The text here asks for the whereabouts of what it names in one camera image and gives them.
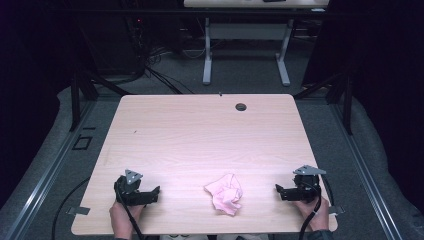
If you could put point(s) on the dark equipment rack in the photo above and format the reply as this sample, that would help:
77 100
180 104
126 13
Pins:
136 36

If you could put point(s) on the pink cloth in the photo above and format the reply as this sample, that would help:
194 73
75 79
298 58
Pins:
225 195

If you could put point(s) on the black metal stand frame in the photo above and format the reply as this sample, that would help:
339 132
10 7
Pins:
81 86
343 96

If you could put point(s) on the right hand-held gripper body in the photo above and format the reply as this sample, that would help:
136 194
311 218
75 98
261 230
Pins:
306 186

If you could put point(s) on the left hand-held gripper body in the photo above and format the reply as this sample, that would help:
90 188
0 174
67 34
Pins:
128 191

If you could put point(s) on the person's right hand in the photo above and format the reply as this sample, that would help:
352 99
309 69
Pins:
318 216

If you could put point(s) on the aluminium floor rail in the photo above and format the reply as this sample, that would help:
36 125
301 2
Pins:
43 186
366 173

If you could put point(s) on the person's left hand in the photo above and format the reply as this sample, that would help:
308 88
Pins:
125 216

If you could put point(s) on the white desk with metal legs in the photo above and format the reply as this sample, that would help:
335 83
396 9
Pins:
246 30

